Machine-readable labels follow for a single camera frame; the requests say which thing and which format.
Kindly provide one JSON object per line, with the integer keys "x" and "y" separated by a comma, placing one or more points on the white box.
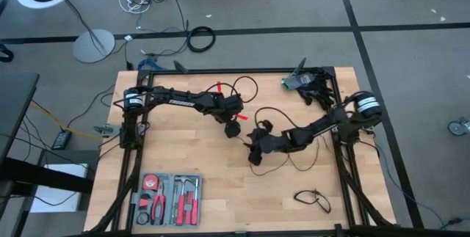
{"x": 55, "y": 202}

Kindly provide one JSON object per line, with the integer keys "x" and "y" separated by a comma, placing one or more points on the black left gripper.
{"x": 216, "y": 106}

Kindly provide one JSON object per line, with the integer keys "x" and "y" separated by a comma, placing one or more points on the red utility knife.
{"x": 144, "y": 202}

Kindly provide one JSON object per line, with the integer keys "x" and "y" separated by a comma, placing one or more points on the white floor lamp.
{"x": 93, "y": 46}

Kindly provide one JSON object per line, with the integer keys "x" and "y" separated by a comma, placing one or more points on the black aluminium rig frame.
{"x": 238, "y": 71}

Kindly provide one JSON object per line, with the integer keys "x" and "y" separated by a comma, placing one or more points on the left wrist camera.
{"x": 233, "y": 103}

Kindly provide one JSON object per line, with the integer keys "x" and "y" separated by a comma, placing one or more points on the black power adapter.
{"x": 61, "y": 140}

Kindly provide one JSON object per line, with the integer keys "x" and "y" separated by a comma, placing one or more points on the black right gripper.
{"x": 271, "y": 142}

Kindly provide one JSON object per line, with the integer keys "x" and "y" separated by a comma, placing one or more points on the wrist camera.
{"x": 233, "y": 103}
{"x": 265, "y": 126}

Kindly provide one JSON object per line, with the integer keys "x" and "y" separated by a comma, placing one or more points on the red tape strip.
{"x": 219, "y": 87}
{"x": 242, "y": 117}

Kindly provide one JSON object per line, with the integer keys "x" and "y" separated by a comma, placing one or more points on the black curved floor object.
{"x": 7, "y": 56}

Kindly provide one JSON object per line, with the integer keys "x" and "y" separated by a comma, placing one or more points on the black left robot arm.
{"x": 180, "y": 101}

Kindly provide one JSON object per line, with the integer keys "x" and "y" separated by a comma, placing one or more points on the grey tool kit case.
{"x": 167, "y": 178}

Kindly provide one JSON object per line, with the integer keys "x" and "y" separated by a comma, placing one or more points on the grey caster wheel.
{"x": 457, "y": 127}

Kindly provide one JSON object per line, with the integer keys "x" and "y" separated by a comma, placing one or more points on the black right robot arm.
{"x": 330, "y": 123}

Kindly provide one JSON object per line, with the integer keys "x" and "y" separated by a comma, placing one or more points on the red bit holder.
{"x": 189, "y": 202}

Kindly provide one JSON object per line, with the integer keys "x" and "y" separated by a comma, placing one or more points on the black coated work glove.
{"x": 323, "y": 79}

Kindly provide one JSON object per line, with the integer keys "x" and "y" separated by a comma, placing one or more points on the grey small screwdriver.
{"x": 172, "y": 207}

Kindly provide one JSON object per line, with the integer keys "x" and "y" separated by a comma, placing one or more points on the red tape measure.
{"x": 150, "y": 182}

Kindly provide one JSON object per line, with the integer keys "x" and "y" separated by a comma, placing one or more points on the black-framed safety glasses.
{"x": 325, "y": 204}

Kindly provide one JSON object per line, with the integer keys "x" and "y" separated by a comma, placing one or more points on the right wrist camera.
{"x": 265, "y": 126}

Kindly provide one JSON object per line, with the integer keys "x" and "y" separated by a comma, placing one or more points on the black desk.
{"x": 16, "y": 112}

